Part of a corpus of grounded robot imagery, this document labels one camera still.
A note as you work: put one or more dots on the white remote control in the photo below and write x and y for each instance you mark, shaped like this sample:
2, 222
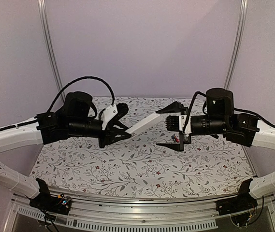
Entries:
144, 124

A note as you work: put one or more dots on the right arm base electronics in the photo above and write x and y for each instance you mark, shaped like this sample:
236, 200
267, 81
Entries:
243, 201

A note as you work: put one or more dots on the left aluminium frame post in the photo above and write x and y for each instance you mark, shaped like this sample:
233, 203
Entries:
48, 43

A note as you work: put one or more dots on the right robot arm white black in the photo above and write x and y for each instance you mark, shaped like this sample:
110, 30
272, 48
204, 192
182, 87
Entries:
242, 127

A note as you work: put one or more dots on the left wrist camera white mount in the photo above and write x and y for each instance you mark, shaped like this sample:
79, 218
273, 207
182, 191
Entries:
107, 115

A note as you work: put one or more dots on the right aluminium frame post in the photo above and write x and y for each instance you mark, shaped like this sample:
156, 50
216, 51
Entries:
237, 43

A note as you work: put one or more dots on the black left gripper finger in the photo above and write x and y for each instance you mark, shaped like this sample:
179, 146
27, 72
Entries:
117, 137
116, 127

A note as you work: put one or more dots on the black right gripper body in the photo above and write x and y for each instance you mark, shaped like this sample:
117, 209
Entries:
183, 139

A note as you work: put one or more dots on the front aluminium rail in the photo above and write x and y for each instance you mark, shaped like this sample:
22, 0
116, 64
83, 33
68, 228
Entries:
100, 213

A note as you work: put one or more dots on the floral patterned table mat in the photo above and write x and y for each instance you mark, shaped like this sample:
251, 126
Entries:
141, 168

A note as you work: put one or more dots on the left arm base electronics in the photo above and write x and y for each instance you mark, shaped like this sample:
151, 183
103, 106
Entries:
44, 201

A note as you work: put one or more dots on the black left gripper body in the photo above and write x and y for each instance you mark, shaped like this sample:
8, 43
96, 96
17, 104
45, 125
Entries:
106, 137

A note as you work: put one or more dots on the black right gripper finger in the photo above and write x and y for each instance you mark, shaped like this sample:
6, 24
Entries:
175, 107
174, 147

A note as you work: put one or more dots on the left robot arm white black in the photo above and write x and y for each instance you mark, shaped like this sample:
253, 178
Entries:
78, 117

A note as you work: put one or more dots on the aluminium frame post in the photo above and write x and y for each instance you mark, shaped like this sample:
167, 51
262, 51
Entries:
237, 43
48, 43

